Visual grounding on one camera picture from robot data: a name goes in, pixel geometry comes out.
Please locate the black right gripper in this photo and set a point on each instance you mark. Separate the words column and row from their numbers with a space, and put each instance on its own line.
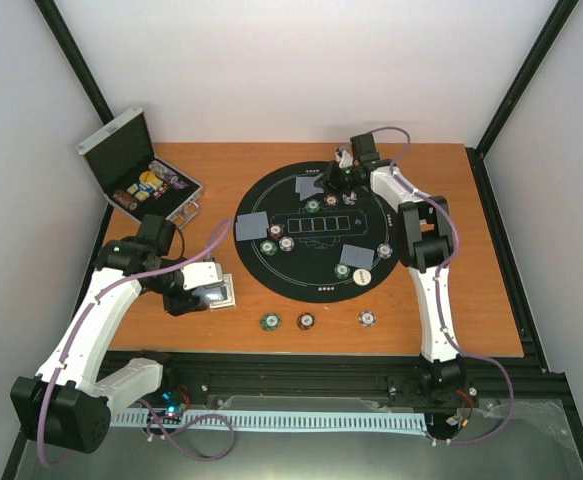
column 328, row 177

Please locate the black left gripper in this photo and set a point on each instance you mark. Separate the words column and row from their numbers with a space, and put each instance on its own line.
column 187, row 303

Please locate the blue playing card deck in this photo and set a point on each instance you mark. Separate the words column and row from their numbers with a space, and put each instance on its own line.
column 210, row 294

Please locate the blue chip top mat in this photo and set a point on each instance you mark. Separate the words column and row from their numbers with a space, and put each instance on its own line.
column 349, row 199

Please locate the red chip top mat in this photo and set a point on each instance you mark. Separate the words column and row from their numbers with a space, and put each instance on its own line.
column 331, row 200

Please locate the red chip mat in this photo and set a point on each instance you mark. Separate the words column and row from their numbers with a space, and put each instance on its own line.
column 276, row 231
column 331, row 200

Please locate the dealt card top mat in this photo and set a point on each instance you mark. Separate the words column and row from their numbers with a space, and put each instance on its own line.
column 308, row 186

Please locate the dealt card mat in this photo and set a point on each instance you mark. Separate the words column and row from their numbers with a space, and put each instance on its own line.
column 308, row 186
column 251, row 226
column 357, row 257

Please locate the green chip top mat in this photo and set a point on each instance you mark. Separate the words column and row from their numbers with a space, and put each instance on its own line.
column 312, row 206

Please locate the green poker chip stack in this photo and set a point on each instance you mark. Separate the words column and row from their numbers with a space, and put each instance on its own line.
column 270, row 321

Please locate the white dealer button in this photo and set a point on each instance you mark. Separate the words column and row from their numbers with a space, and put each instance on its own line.
column 362, row 277

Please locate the red brown poker chip stack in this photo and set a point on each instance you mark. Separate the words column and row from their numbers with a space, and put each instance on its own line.
column 305, row 321

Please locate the blue white poker chip stack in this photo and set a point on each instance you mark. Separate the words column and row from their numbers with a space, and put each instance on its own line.
column 367, row 318

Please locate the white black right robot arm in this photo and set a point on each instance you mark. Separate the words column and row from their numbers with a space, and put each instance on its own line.
column 427, row 241

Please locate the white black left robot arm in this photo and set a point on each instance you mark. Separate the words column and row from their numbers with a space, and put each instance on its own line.
column 66, row 404

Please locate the white playing card box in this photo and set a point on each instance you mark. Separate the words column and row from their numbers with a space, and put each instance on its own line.
column 230, row 300

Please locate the round black poker mat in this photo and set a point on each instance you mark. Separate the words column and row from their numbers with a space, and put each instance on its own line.
column 306, row 273

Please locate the chips in case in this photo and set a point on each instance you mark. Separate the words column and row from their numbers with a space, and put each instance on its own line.
column 153, row 187

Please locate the aluminium poker case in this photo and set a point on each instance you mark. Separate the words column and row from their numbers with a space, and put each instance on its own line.
column 121, row 145

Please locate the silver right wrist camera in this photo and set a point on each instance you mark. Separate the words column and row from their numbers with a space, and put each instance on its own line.
column 343, row 157

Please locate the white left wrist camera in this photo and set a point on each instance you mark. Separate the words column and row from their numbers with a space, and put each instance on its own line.
column 201, row 274

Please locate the light blue cable duct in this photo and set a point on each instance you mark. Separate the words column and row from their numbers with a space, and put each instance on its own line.
column 281, row 421

